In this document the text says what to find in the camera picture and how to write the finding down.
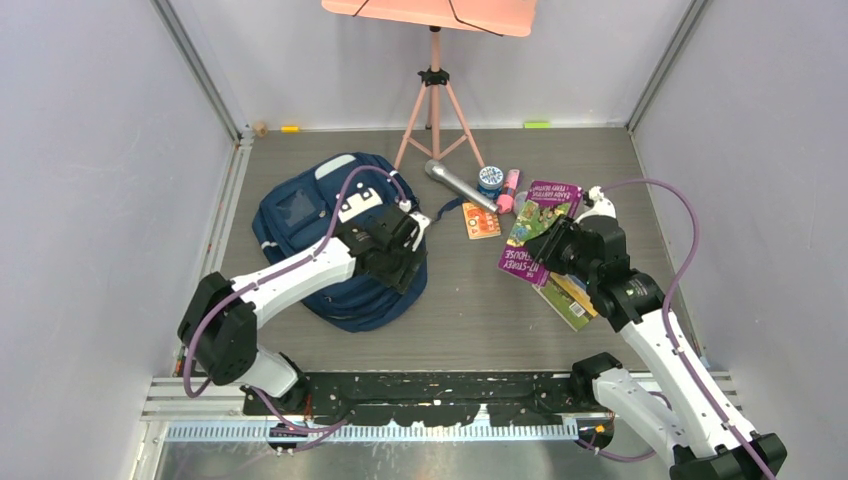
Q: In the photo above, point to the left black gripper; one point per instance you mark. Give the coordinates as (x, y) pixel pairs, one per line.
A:
(400, 279)

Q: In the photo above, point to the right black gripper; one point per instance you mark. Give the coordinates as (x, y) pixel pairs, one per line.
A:
(544, 247)

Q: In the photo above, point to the purple magenta booklet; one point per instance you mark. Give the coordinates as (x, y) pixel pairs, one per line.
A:
(544, 203)

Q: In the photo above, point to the navy blue student backpack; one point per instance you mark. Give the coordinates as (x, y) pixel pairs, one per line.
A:
(295, 215)

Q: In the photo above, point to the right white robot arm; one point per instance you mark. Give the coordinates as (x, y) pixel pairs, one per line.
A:
(698, 433)

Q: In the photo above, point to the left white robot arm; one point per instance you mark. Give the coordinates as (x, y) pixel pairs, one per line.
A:
(221, 324)

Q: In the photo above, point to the clear small round container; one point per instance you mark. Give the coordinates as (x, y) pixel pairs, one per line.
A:
(519, 202)

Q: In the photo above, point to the green yellow booklet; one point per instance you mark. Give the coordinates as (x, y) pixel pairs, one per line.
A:
(567, 296)

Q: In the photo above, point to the pink highlighter marker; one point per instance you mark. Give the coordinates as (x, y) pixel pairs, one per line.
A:
(506, 198)

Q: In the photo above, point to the orange calculator toy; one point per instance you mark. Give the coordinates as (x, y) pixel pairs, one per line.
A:
(479, 223)

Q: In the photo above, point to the blue patterned round tin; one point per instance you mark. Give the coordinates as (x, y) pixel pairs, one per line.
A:
(490, 182)

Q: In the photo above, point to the silver microphone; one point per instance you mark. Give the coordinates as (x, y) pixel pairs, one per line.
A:
(438, 172)

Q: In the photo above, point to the pink music stand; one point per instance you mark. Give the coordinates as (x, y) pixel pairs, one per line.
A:
(498, 18)

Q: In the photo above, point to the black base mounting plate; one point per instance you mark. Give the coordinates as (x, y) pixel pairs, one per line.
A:
(433, 399)

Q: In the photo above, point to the small cork piece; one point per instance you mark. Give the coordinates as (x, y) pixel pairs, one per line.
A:
(260, 129)

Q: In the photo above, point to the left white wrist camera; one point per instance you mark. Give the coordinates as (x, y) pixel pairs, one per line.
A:
(413, 225)

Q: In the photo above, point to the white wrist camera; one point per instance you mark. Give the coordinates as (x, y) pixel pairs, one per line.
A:
(413, 225)
(597, 204)

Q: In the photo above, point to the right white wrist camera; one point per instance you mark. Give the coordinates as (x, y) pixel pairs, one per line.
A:
(597, 204)

